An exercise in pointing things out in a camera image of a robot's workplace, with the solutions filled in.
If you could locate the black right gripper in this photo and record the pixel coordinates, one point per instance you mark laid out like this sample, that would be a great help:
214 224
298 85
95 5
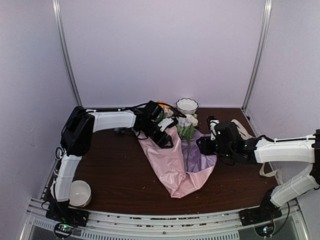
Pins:
205 148

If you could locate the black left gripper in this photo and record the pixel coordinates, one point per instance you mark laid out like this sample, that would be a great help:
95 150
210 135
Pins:
164 139

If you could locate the orange flower stem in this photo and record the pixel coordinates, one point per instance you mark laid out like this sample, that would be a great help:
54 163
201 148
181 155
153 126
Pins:
161 103

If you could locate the cream ribbon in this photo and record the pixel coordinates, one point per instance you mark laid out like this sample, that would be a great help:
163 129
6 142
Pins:
244 149

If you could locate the pink flower bunch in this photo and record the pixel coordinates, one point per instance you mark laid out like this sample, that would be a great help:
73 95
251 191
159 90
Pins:
166 112

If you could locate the blue flower bunch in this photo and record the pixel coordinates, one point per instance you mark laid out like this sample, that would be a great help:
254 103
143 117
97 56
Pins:
125 131

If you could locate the white purple flower bunch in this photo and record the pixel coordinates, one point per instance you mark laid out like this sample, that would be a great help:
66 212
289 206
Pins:
186 131

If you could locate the purple tissue paper sheet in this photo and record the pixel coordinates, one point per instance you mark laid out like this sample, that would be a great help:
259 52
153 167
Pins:
181 169

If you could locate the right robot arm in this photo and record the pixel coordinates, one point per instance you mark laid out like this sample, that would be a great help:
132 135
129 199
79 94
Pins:
300 149

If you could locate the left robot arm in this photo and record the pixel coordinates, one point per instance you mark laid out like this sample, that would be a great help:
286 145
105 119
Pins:
76 138

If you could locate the white scalloped bowl black rim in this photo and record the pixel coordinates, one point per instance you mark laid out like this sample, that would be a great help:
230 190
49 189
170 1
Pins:
187 106

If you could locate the right round circuit board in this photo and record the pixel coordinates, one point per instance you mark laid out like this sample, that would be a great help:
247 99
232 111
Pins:
265 230

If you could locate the round circuit board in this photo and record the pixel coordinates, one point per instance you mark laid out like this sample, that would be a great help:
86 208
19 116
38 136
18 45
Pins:
265 230
63 230

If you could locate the plain white round bowl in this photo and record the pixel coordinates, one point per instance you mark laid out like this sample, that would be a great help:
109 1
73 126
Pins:
80 194

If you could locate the left round circuit board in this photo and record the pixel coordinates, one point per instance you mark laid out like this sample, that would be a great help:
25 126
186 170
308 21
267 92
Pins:
63 230

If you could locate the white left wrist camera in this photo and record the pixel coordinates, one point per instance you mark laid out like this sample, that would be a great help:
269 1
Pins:
167 123

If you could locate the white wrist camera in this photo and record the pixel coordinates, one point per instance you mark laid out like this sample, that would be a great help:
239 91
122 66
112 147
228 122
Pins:
167 123
212 122

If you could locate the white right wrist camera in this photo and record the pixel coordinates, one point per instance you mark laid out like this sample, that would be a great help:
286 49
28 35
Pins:
212 122

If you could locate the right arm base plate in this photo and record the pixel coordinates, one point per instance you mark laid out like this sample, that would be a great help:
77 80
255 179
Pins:
260 214

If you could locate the aluminium front rail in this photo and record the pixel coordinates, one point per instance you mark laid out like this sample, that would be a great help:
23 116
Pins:
224 225

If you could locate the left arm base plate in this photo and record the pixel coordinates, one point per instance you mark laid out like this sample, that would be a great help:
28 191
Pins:
70 216

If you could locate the aluminium left corner post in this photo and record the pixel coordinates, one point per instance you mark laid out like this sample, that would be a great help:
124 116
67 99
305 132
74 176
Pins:
65 53

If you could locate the aluminium corner post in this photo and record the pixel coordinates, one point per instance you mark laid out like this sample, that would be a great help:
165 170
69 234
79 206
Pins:
264 30
65 53

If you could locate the aluminium right corner post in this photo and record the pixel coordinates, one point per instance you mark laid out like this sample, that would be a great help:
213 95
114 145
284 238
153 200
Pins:
264 30

